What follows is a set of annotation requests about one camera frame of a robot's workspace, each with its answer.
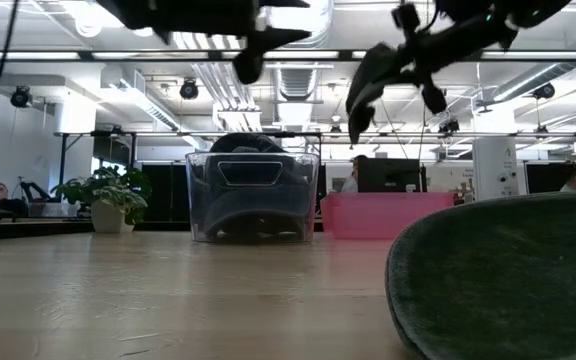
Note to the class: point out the black monitor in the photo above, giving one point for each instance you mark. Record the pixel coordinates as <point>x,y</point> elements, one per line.
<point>393,175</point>

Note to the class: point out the potted green plant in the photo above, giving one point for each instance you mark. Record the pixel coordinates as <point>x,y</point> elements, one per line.
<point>108,215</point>

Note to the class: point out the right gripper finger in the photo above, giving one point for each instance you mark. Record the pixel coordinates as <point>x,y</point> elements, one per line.
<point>407,72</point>
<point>402,51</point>

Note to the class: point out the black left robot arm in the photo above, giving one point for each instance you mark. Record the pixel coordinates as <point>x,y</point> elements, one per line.
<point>133,12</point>

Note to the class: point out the pink plastic bin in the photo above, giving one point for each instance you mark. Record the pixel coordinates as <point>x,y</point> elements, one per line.
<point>383,215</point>

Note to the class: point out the black ceiling fixture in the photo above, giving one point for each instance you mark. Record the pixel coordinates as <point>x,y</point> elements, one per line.
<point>449,127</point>

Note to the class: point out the person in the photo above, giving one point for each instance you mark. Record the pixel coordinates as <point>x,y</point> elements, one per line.
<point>575,181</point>
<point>353,180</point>
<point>5,200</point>

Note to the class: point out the clear plastic bin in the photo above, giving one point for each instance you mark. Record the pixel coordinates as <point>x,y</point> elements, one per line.
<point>193,165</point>

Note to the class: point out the black track spotlight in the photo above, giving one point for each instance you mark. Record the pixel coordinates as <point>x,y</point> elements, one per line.
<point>188,90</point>
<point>544,91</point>
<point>21,97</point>

